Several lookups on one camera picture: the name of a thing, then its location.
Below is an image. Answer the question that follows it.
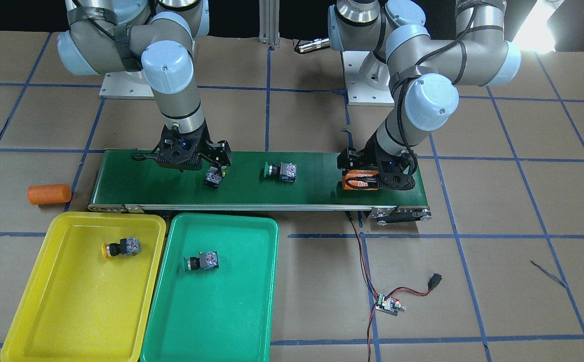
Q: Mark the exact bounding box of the yellow plastic tray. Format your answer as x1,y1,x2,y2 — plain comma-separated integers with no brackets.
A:
0,212,166,361

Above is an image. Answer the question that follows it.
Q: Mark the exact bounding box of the green push button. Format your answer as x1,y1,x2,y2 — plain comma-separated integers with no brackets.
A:
183,250,220,272
263,162,297,183

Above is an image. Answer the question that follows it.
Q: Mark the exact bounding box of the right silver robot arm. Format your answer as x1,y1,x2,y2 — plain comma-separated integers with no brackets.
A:
57,1,232,171

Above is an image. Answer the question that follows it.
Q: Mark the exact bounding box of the silver metal connector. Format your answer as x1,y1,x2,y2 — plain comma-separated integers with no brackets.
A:
294,38,330,54

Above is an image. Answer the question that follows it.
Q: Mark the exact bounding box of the plain orange cylinder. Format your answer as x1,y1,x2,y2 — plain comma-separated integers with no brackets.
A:
26,184,73,205

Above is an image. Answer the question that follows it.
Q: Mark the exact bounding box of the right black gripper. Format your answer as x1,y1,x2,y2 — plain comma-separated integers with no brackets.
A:
131,123,233,171

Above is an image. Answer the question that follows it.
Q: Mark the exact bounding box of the aluminium frame post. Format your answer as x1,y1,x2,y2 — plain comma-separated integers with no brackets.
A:
258,0,280,48

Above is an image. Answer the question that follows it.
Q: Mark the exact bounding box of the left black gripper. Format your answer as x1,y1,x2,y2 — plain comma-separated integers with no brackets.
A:
337,137,418,191

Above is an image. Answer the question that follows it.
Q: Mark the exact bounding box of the red black wire board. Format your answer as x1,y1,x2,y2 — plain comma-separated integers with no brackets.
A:
345,211,443,361

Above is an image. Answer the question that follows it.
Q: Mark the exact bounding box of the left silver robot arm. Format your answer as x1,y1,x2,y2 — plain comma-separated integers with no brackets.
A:
327,1,521,191

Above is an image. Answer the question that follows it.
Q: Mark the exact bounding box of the green plastic tray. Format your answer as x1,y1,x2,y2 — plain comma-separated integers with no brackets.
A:
140,213,279,361

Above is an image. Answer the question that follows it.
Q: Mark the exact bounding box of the yellow push button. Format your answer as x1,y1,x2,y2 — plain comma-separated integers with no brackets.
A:
102,237,141,259
203,166,226,189

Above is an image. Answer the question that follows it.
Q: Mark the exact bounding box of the orange cylinder battery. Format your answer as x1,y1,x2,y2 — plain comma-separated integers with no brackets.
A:
342,169,379,192

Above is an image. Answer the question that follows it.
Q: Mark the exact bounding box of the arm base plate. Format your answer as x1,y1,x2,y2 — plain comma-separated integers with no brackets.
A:
99,71,154,100
342,51,395,106

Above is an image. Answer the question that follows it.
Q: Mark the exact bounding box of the green conveyor belt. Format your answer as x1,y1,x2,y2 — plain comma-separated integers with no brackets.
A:
88,150,431,225

